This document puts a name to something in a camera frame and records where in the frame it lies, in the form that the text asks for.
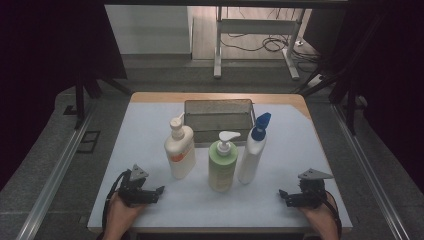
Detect cream pump bottle orange label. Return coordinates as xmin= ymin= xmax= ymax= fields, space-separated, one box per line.
xmin=163 ymin=112 xmax=197 ymax=180

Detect green pump bottle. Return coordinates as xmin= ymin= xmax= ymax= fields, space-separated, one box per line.
xmin=208 ymin=130 xmax=242 ymax=193

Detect person's right hand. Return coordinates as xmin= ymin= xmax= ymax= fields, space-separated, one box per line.
xmin=298 ymin=193 xmax=338 ymax=231

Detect white table mat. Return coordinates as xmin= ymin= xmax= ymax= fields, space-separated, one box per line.
xmin=87 ymin=101 xmax=353 ymax=231

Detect black curtain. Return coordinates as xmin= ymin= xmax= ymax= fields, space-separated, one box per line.
xmin=0 ymin=0 xmax=128 ymax=192
xmin=303 ymin=0 xmax=424 ymax=185

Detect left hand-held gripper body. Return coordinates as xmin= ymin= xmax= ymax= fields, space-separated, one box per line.
xmin=118 ymin=163 xmax=154 ymax=206

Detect white power strip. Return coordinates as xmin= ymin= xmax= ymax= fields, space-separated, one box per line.
xmin=308 ymin=74 xmax=326 ymax=88

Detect aluminium rail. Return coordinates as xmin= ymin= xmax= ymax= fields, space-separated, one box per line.
xmin=331 ymin=103 xmax=410 ymax=240
xmin=16 ymin=103 xmax=96 ymax=240

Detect black metal stand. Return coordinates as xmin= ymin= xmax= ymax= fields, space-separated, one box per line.
xmin=293 ymin=13 xmax=368 ymax=135
xmin=74 ymin=66 xmax=133 ymax=130

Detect black floor cables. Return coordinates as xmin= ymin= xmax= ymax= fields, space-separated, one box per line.
xmin=219 ymin=8 xmax=322 ymax=73

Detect metal mesh basket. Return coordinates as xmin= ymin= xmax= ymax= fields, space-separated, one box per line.
xmin=183 ymin=98 xmax=258 ymax=148

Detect right hand-held gripper cable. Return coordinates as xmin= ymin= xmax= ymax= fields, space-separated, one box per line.
xmin=319 ymin=189 xmax=343 ymax=240

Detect white panel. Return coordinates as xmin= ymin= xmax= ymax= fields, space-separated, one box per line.
xmin=104 ymin=4 xmax=194 ymax=56

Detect white desk frame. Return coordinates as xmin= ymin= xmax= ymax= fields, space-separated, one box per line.
xmin=213 ymin=6 xmax=306 ymax=81

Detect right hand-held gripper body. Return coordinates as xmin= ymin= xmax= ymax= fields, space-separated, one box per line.
xmin=293 ymin=168 xmax=334 ymax=208

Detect person's left hand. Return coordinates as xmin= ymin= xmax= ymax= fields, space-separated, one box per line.
xmin=105 ymin=193 xmax=146 ymax=234

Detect white spray bottle blue cap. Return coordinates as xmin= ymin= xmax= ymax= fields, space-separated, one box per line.
xmin=237 ymin=112 xmax=272 ymax=185

